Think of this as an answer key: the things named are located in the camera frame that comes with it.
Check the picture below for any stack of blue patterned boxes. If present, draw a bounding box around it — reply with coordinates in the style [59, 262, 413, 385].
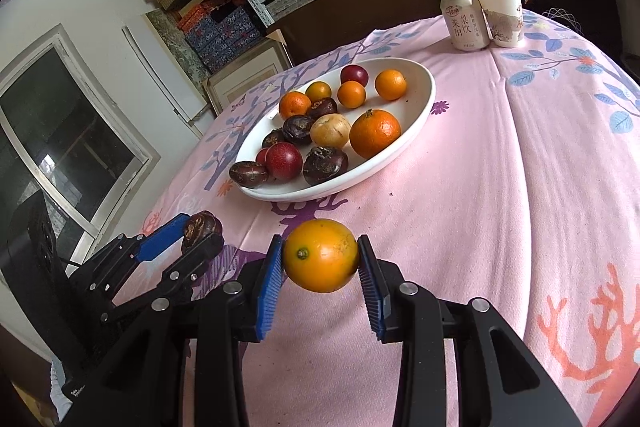
[177, 4, 266, 75]

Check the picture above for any green marbled board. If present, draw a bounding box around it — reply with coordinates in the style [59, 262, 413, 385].
[146, 9, 211, 82]

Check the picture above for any tan round fruit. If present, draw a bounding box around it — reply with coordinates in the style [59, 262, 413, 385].
[310, 114, 351, 148]

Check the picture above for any white drink can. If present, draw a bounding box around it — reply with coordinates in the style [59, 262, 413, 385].
[440, 0, 492, 52]

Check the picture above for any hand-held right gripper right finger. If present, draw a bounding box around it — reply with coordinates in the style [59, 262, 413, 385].
[356, 234, 583, 427]

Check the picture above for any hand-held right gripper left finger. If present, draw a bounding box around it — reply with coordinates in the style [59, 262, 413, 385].
[60, 234, 287, 427]

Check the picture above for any white oval plate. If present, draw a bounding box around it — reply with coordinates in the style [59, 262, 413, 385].
[234, 57, 437, 202]

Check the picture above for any white board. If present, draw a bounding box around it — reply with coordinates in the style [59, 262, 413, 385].
[122, 26, 211, 125]

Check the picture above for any white paper cup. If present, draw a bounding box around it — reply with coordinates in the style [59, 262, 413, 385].
[475, 0, 526, 48]

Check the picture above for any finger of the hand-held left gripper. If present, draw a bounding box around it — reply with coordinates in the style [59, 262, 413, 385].
[69, 213, 192, 294]
[99, 233, 225, 327]

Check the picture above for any small orange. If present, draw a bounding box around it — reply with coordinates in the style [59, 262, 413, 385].
[306, 81, 333, 104]
[337, 81, 367, 109]
[375, 70, 407, 102]
[278, 91, 312, 120]

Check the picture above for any wire mesh basket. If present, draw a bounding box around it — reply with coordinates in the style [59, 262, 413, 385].
[542, 7, 583, 30]

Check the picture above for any white framed window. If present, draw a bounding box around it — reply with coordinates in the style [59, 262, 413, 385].
[0, 24, 161, 258]

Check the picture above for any dark wooden cabinet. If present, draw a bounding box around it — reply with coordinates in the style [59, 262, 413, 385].
[267, 0, 451, 65]

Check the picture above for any large red plum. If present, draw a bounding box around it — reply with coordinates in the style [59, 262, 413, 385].
[265, 143, 304, 181]

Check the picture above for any wooden picture frame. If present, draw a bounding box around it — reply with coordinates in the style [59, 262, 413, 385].
[202, 42, 293, 115]

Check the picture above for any person's left forearm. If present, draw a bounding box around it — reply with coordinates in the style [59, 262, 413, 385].
[50, 359, 81, 423]

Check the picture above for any large mandarin orange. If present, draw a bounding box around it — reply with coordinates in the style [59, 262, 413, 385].
[349, 109, 402, 159]

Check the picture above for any pink printed tablecloth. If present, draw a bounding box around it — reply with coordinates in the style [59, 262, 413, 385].
[107, 9, 640, 427]

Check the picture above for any large smooth orange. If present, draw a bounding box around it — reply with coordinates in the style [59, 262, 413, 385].
[282, 219, 360, 294]

